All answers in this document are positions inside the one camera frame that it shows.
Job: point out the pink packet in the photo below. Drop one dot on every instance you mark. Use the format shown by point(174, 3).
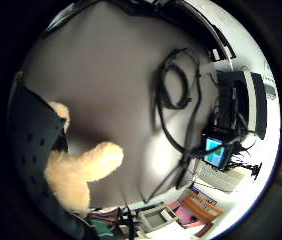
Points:
point(184, 213)

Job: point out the white keyboard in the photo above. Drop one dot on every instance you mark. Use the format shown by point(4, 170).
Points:
point(219, 178)

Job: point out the green and dark cloth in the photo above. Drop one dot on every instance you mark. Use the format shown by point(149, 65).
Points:
point(104, 221)

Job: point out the orange box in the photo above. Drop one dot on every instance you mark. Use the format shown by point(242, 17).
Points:
point(199, 205)

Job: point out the black tripod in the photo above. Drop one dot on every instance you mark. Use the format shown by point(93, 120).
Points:
point(177, 170)

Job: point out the beige plush soft toy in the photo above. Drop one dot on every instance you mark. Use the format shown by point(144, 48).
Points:
point(77, 170)

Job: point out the grey device with screen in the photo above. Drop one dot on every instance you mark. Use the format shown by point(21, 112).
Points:
point(156, 218)

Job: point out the small blue screen device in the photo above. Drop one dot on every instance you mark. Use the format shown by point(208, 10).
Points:
point(216, 151)

